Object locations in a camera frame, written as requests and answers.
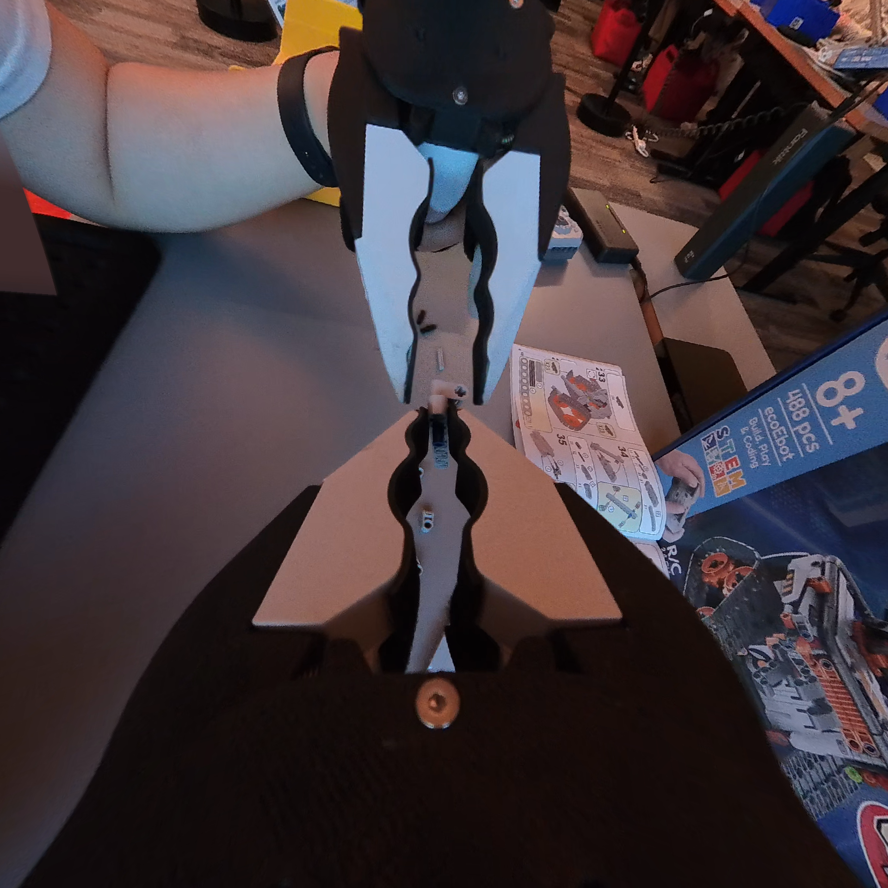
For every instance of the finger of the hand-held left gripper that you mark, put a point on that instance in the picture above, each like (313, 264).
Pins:
(517, 243)
(385, 243)

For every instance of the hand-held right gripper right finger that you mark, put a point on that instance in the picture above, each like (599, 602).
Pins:
(534, 555)

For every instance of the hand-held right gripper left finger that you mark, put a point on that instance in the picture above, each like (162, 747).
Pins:
(340, 555)

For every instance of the small grey toy connector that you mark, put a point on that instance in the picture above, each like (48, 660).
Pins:
(427, 520)
(444, 395)

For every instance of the person's left forearm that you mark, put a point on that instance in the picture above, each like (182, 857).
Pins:
(208, 139)

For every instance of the grey desk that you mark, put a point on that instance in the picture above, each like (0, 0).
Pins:
(714, 312)
(208, 451)

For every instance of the grey toy control hub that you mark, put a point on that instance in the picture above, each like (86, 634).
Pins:
(565, 236)

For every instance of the black power adapter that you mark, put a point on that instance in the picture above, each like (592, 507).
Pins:
(603, 225)

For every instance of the white instruction booklet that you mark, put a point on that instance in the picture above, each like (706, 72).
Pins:
(590, 444)

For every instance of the black wristband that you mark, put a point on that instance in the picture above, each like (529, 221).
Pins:
(298, 132)

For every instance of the yellow storage bin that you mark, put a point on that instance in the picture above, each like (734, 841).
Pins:
(312, 28)

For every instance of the black round stand base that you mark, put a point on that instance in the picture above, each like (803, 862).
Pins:
(603, 114)

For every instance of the red bag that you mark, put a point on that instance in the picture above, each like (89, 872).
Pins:
(798, 205)
(614, 31)
(680, 83)

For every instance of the dark monitor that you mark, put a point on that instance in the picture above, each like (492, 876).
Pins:
(763, 201)

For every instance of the blue robot kit box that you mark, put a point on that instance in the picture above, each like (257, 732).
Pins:
(777, 624)

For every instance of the wooden workbench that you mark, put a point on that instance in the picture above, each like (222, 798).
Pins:
(791, 59)

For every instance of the orange traffic cone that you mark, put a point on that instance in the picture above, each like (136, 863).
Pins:
(41, 205)

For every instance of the blue storage bin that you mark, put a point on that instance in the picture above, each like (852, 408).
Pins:
(798, 14)

